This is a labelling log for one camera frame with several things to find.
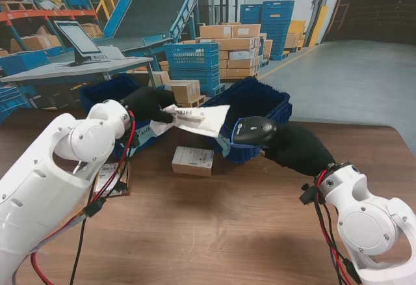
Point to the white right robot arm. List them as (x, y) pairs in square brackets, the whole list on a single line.
[(373, 226)]

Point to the flat brown cardboard parcel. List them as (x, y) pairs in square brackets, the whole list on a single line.
[(107, 171)]

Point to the black and blue barcode scanner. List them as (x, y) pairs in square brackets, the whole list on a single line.
[(253, 130)]

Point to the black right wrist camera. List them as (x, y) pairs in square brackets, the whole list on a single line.
[(307, 195)]

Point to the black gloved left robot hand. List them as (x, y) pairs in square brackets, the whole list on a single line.
[(149, 103)]

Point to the small cardboard box with label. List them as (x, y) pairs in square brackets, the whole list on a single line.
[(191, 161)]

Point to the white padded mailer bag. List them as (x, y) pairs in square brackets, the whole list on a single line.
[(201, 119)]

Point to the handwritten boxed parcels paper label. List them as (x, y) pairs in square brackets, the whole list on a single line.
[(144, 132)]

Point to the blue ribbed plastic bin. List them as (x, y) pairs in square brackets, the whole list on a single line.
[(279, 106)]

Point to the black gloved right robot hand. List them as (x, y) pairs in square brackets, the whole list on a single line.
[(299, 148)]

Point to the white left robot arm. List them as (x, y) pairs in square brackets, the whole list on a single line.
[(48, 184)]

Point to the blue bin boxed parcels label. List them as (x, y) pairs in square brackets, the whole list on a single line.
[(97, 91)]

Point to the crumpled handwritten paper label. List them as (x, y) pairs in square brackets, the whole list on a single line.
[(224, 145)]

